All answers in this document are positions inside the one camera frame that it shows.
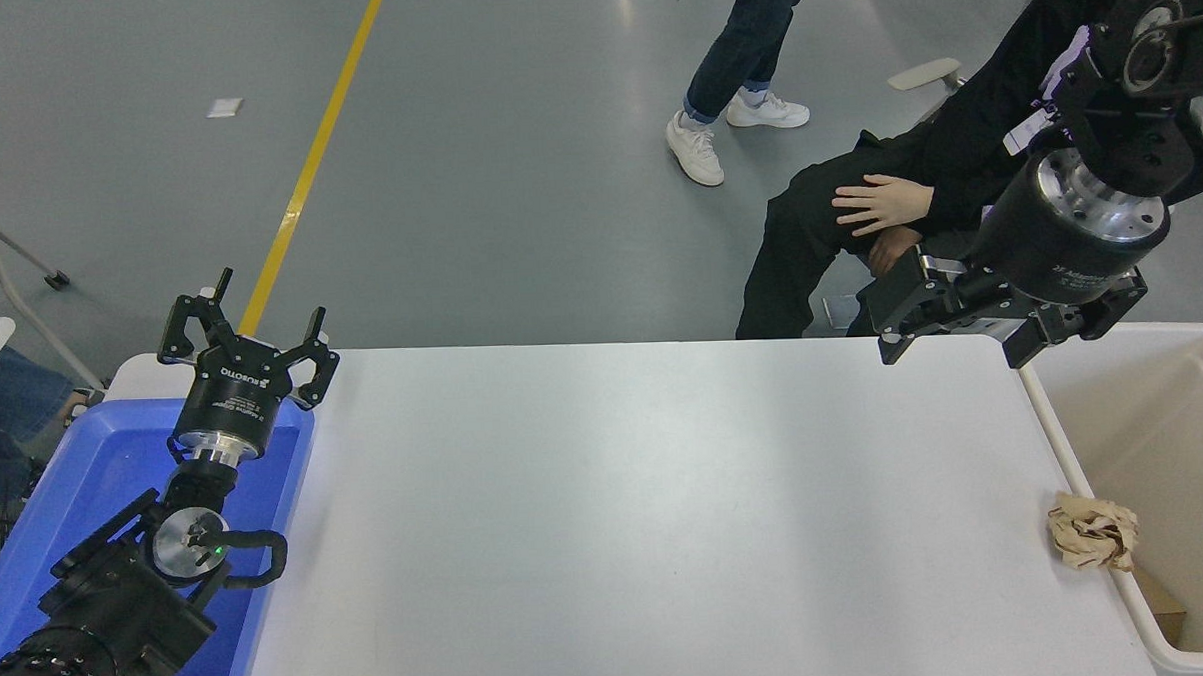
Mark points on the blue plastic tray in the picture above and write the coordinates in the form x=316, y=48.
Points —
x=96, y=476

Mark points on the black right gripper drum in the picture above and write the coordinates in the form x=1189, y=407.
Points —
x=1049, y=262

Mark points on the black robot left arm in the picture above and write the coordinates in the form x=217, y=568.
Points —
x=121, y=605

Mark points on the grey folding chair frame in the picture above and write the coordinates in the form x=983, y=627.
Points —
x=56, y=281

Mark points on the tan paper ball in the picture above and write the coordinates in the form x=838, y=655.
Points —
x=1094, y=533

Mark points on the person's right hand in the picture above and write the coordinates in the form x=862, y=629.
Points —
x=894, y=250

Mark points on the large pale plastic bin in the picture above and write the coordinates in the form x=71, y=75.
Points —
x=1165, y=428

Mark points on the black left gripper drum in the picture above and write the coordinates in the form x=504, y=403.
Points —
x=228, y=396

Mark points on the white paper scrap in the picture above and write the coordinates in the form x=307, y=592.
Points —
x=224, y=108

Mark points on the person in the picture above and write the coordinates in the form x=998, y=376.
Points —
x=742, y=53
x=8, y=394
x=808, y=241

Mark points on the person's left hand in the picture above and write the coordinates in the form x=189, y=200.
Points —
x=887, y=203

